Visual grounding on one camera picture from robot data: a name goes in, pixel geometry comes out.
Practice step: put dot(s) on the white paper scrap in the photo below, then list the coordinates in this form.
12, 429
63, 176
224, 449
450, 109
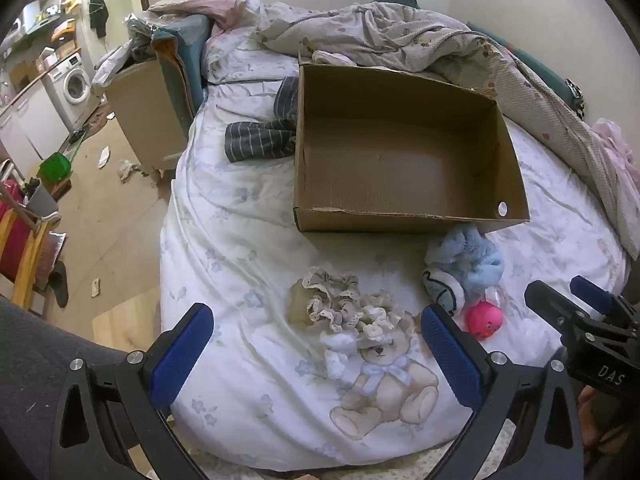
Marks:
104, 156

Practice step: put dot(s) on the green bucket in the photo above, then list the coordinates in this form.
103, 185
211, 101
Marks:
56, 167

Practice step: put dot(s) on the pink and white garment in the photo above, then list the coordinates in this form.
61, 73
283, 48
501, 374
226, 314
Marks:
210, 7

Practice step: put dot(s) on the crumpled tissue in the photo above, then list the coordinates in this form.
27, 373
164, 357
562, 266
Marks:
129, 169

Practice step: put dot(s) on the beige bedside cabinet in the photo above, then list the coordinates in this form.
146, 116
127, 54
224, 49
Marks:
145, 115

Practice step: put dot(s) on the grey striped garment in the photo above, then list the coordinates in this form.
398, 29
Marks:
255, 140

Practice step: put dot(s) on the pile of plastic bags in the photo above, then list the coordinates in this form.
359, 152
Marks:
130, 45

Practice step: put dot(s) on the white floral bed sheet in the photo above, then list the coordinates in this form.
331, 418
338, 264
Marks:
240, 240

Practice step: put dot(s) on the yellow wooden chair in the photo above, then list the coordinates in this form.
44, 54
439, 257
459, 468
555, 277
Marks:
30, 260

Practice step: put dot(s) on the brown cardboard box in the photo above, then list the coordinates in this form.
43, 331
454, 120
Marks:
390, 160

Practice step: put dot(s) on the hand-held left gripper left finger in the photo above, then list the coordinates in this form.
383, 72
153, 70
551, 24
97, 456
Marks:
180, 355

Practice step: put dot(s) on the teal padded headboard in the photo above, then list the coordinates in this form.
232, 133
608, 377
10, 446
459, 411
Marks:
182, 55

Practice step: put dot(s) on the white washing machine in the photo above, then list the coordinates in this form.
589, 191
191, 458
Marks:
70, 85

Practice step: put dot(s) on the beige patterned quilt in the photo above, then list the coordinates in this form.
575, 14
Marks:
450, 45

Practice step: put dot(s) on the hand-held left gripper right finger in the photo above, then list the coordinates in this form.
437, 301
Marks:
450, 355

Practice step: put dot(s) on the white sock with dark trim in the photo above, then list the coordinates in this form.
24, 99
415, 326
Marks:
442, 290

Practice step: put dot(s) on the pink rubber duck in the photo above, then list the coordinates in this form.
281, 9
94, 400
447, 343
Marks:
484, 319

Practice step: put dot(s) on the person's right hand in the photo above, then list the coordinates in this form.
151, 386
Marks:
595, 420

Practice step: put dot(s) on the cluttered wall shelves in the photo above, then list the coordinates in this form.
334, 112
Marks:
45, 20

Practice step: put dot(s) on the pink-edged white cloth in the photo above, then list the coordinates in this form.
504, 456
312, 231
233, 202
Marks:
332, 57

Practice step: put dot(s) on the small white packet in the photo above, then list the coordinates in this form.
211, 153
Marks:
95, 287

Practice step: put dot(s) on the dark hanging garment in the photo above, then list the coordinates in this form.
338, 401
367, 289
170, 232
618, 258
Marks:
98, 15

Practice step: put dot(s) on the grey bin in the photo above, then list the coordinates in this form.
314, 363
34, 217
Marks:
41, 201

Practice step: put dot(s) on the blue plush toy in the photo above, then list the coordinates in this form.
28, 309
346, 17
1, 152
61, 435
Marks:
472, 260

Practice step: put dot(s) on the mauve lace scrunchie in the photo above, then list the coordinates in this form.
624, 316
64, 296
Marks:
332, 292

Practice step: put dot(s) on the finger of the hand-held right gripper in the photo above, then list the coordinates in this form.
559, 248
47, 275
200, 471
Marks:
592, 292
550, 305

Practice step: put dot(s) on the white kitchen cabinets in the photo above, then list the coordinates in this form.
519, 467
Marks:
30, 120

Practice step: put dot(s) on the teal pillow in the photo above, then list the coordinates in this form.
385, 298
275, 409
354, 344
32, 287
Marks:
397, 0
540, 70

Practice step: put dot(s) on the dark slipper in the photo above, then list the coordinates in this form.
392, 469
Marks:
60, 285

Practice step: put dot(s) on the light pink garment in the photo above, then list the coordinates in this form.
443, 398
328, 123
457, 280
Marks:
617, 150

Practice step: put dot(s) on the cream lace scrunchie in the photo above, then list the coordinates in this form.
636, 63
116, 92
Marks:
377, 320

